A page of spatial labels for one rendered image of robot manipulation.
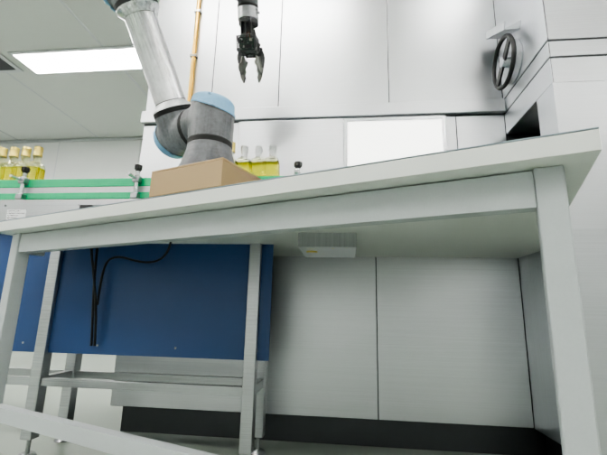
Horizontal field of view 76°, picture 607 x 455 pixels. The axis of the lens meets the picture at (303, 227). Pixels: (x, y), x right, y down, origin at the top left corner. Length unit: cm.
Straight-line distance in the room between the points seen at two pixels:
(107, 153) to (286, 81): 426
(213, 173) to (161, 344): 74
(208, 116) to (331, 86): 95
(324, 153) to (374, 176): 101
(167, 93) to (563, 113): 122
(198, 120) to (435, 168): 61
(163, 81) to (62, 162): 509
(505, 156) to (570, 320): 25
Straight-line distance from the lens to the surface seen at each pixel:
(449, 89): 191
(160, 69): 119
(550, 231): 68
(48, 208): 173
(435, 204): 70
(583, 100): 158
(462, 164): 67
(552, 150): 67
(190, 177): 92
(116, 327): 152
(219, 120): 103
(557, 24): 170
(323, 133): 173
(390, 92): 187
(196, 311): 139
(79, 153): 614
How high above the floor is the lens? 49
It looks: 12 degrees up
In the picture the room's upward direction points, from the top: 1 degrees clockwise
